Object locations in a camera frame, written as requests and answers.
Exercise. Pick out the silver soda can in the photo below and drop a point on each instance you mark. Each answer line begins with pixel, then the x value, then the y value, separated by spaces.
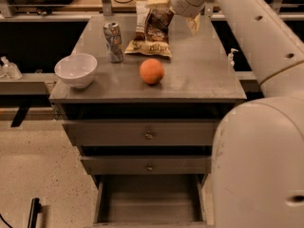
pixel 113 38

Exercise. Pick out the top drawer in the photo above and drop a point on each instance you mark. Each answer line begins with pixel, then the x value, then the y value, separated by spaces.
pixel 118 133

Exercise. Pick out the brown chip bag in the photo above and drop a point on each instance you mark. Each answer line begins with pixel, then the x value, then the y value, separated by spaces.
pixel 151 35

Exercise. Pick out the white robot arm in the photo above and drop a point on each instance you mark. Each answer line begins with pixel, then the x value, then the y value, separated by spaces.
pixel 258 149

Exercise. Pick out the black bar on floor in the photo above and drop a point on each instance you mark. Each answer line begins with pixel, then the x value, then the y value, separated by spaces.
pixel 35 209

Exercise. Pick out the middle drawer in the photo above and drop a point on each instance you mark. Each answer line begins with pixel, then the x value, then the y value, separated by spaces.
pixel 144 165

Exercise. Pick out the white bowl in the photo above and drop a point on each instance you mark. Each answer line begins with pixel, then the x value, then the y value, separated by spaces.
pixel 77 70

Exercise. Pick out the orange fruit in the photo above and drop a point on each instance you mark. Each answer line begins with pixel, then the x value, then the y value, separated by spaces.
pixel 151 71

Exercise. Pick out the open bottom drawer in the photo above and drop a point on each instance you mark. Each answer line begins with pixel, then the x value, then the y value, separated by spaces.
pixel 150 201

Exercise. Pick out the clear sanitizer bottle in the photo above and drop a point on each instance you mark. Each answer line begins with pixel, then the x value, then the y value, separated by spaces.
pixel 11 69

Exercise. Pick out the grey drawer cabinet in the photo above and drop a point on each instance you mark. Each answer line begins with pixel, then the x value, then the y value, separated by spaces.
pixel 197 86

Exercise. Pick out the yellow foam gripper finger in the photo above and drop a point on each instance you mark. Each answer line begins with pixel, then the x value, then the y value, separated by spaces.
pixel 193 24
pixel 158 4

